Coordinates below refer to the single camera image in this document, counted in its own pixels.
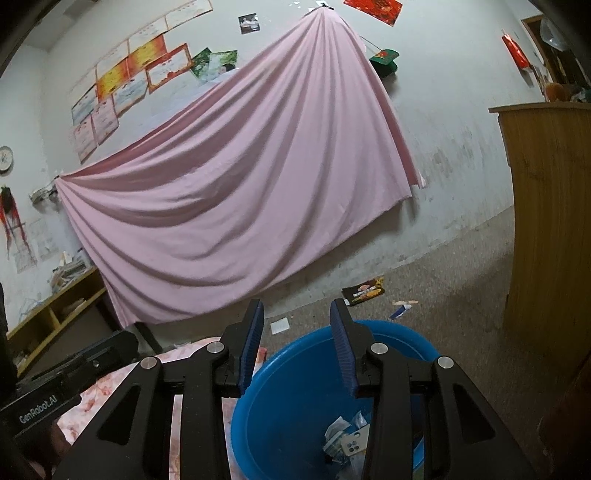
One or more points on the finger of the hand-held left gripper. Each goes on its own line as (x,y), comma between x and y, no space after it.
(115,348)

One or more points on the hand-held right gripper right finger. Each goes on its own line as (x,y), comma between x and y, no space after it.
(344,350)

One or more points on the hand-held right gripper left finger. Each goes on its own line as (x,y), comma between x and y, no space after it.
(251,350)

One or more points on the blue plastic basin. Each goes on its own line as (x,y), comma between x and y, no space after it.
(286,392)

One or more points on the clear plastic wrappers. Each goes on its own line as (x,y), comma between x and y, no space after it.
(337,431)

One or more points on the white blister card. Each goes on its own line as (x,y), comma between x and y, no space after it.
(354,441)

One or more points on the white paper scrap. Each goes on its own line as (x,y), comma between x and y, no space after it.
(280,326)

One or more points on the black snack packet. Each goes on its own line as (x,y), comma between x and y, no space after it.
(364,291)

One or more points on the blue and white small carton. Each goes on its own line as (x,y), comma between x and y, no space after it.
(401,310)

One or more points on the wooden shelf desk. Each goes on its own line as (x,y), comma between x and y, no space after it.
(60,300)

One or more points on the stack of newspapers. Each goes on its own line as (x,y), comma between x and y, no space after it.
(69,272)

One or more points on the pink floral blanket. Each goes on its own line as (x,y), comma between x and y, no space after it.
(180,429)

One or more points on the pink hanging sheet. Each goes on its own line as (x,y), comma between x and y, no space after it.
(240,184)

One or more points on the red tassel decoration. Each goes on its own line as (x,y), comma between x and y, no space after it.
(11,217)

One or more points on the wooden cabinet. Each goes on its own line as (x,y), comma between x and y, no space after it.
(549,207)

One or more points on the green photo poster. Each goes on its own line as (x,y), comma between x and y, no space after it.
(214,64)

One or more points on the green cap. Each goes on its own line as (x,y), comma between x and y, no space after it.
(385,62)

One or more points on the small black-and-white photo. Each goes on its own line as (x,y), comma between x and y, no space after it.
(249,23)

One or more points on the orange object on cabinet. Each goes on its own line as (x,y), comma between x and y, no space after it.
(557,92)

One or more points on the red hanging packet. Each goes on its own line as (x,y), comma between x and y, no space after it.
(516,50)

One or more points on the clear plastic bag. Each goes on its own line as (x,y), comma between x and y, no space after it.
(554,32)

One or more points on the white wall paper sheets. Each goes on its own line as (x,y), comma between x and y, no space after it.
(32,244)

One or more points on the metal wall rack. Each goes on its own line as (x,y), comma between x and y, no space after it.
(44,194)

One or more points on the round wall clock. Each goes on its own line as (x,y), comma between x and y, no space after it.
(5,160)

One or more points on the group of wall certificates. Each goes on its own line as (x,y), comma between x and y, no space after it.
(134,64)

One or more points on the red paper wall poster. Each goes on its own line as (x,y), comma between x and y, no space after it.
(374,9)

